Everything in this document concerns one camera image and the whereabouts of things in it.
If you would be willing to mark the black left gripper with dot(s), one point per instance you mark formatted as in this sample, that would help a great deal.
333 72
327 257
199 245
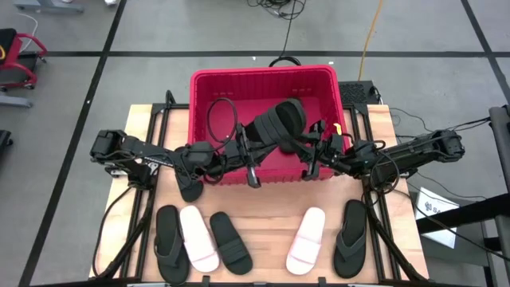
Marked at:
239 153

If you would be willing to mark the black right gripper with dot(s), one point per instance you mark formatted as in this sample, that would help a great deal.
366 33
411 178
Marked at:
330 151

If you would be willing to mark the white slide sandal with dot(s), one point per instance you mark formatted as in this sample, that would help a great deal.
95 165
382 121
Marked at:
197 239
304 243

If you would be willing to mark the black flip-flop sandal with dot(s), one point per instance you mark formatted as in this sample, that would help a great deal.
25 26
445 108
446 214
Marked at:
167 223
350 239

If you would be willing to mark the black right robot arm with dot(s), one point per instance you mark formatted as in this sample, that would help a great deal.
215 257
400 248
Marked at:
418 149

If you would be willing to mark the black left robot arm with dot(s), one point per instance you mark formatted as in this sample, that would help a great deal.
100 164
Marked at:
131 149

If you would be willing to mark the red plastic bin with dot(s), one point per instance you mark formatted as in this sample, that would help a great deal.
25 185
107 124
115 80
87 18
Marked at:
263 81

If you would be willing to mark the black vented box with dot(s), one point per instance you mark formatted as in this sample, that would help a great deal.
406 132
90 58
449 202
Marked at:
354 93

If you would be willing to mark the white printed sheet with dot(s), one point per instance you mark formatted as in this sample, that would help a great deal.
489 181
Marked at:
442 201

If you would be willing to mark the dark grey panel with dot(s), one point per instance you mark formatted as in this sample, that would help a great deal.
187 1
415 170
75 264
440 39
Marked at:
500 139

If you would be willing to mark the grey table foot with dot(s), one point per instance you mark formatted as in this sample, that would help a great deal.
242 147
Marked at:
48 6
16 100

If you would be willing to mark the red rolling cart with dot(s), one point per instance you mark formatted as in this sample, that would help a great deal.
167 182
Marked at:
10 52

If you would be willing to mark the black aluminium rig frame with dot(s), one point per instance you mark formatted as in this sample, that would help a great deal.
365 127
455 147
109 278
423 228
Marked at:
358 106
163 106

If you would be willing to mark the black table frame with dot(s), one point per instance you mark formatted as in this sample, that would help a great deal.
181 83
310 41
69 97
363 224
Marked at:
458 213

